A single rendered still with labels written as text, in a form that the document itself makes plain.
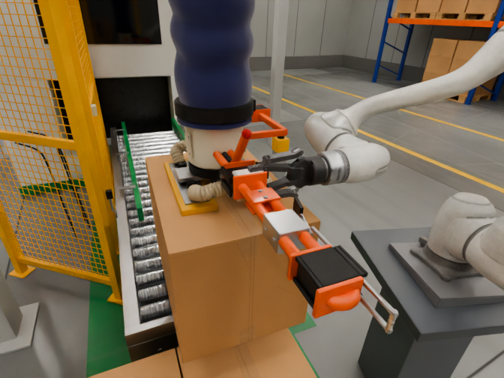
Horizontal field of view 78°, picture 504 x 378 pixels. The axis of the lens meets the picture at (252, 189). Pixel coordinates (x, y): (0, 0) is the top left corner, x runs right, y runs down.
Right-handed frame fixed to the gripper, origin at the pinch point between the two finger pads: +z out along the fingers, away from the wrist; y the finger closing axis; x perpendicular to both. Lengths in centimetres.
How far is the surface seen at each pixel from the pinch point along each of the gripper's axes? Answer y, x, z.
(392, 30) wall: -11, 763, -786
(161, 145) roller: 65, 202, -3
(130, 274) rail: 60, 46, 32
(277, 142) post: 21, 72, -46
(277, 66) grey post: 17, 298, -159
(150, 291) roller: 65, 39, 26
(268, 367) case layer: 66, -8, -6
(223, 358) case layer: 66, 0, 7
